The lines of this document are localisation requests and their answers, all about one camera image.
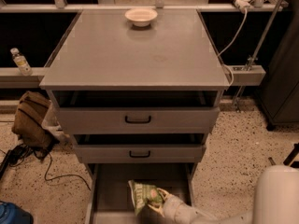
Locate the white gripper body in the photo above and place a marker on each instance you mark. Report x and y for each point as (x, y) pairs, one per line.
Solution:
(173, 205)

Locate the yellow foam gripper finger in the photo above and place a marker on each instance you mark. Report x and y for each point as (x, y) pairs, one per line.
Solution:
(158, 209)
(164, 193)

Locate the green jalapeno chip bag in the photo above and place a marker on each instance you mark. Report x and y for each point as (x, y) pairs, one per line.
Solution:
(143, 194)

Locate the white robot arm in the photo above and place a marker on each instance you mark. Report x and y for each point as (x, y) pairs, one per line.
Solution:
(276, 201)

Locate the bottom grey drawer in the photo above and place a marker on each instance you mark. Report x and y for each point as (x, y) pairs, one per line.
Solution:
(111, 201)

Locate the grey drawer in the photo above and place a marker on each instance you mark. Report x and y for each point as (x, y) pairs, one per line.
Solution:
(103, 112)
(140, 148)
(111, 201)

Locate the middle grey drawer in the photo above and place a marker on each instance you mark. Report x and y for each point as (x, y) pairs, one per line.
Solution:
(140, 148)

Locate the grey drawer cabinet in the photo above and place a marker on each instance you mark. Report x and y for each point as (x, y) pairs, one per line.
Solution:
(105, 52)

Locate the top grey drawer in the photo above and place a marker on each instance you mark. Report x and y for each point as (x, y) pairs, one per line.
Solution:
(103, 112)

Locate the black wheeled stand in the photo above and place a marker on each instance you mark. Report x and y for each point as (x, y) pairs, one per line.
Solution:
(291, 158)

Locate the dark cabinet at right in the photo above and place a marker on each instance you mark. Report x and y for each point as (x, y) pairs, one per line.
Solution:
(279, 92)

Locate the brown backpack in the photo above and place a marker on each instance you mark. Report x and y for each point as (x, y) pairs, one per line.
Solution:
(30, 113)

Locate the blue object on floor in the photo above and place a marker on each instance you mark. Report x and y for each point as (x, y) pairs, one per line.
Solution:
(11, 213)

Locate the metal pole with clamp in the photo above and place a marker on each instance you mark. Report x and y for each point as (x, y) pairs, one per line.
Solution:
(252, 59)

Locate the white bowl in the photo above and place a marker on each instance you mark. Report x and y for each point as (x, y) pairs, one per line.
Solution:
(141, 17)

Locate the clear plastic water bottle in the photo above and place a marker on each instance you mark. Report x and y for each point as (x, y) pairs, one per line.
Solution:
(21, 62)

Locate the white power adapter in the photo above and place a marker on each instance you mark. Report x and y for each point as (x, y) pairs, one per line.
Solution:
(241, 0)

